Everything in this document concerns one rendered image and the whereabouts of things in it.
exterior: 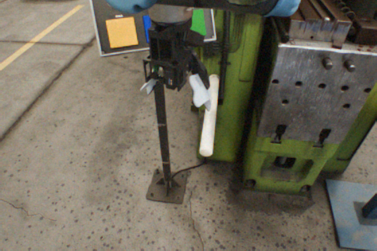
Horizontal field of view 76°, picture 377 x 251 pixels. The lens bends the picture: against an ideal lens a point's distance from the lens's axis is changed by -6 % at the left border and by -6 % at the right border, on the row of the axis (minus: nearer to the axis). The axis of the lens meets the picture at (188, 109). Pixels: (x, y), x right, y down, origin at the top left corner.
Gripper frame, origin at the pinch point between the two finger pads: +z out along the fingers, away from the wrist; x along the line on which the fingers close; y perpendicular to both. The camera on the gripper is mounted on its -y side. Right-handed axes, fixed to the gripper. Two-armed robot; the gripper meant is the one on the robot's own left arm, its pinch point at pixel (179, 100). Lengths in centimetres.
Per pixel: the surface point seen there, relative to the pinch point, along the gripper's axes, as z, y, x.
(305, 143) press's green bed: 49, -48, 38
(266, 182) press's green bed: 82, -46, 28
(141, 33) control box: -6.4, -15.4, -18.8
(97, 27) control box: -9.3, -9.5, -28.3
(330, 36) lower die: 0, -53, 33
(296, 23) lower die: -3, -49, 21
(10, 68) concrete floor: 93, -82, -231
